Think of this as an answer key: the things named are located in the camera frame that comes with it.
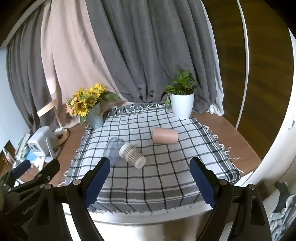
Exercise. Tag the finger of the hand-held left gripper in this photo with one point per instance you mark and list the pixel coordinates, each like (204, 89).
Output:
(49, 168)
(22, 168)

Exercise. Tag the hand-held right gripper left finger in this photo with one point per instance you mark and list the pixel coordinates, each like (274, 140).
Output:
(98, 182)

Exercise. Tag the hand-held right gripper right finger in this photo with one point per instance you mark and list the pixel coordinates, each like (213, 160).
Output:
(204, 183)

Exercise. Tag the clear plastic cup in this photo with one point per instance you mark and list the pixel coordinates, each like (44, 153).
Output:
(111, 150)

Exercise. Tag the brown patterned paper cup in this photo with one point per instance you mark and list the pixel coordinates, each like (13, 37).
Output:
(133, 155)

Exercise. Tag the pink cup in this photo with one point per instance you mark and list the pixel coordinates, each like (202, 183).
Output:
(165, 135)

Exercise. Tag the white box-shaped device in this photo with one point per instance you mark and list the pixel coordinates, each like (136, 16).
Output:
(40, 141)

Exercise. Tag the black white checked cloth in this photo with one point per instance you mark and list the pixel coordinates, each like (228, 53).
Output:
(150, 185)

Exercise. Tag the blue ribbed vase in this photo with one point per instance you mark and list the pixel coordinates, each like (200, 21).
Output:
(95, 117)

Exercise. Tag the dark grey garment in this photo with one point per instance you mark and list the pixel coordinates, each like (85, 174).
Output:
(281, 194)

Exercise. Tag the sunflower bouquet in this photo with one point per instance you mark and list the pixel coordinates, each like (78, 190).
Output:
(86, 99)

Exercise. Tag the green plant in white pot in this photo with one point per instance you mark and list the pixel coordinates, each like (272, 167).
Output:
(182, 105)

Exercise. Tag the light striped fabric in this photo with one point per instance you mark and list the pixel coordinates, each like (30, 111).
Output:
(284, 220)

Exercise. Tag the white sheer curtain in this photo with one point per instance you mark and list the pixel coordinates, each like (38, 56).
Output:
(216, 92)

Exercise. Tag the grey curtain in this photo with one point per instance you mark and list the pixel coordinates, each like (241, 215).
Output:
(152, 51)
(23, 76)

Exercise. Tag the beige curtain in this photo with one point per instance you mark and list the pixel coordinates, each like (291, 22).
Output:
(69, 64)

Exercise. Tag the white curved rail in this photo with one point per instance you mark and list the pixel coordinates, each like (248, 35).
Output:
(247, 58)

